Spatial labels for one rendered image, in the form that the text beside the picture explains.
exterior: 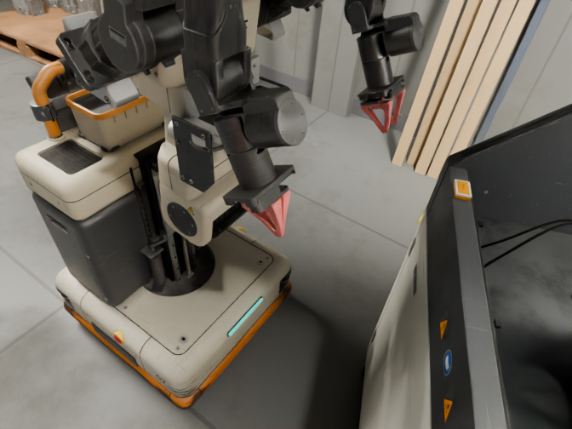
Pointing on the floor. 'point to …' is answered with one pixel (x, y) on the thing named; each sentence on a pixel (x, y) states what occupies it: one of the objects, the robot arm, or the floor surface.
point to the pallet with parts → (40, 25)
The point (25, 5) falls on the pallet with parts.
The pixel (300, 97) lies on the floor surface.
